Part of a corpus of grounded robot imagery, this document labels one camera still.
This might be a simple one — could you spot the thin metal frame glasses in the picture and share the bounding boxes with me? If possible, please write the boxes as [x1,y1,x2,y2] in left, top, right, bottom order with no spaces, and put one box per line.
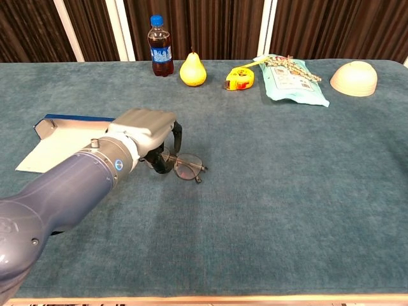
[140,147,209,185]

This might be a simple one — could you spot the teal table cloth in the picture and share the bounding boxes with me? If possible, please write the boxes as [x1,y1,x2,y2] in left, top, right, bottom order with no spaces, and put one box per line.
[0,59,408,299]

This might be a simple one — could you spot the blue glasses case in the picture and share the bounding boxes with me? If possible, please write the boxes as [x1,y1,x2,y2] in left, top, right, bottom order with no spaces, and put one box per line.
[15,113,116,175]

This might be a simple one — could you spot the patterned braided cord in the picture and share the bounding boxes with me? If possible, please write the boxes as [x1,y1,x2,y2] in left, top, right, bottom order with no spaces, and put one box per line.
[265,55,323,84]

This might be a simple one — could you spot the yellow tape measure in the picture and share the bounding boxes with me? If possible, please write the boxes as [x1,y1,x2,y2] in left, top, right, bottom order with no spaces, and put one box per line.
[224,59,266,91]

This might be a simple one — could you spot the dark brown curtain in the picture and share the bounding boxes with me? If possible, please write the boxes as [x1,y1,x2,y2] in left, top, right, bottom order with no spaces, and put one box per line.
[0,0,408,63]

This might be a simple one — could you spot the cola bottle blue cap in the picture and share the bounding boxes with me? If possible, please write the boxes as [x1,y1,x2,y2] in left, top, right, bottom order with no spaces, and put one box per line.
[147,15,175,78]

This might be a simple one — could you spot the light blue snack packet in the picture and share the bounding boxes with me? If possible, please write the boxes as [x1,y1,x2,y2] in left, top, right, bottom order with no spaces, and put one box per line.
[253,54,330,108]

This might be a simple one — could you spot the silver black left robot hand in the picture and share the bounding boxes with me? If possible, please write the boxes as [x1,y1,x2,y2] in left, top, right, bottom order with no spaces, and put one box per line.
[106,108,184,175]

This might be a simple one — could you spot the beige upturned bowl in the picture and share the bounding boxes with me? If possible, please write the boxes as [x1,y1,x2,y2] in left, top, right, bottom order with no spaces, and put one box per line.
[330,61,378,98]

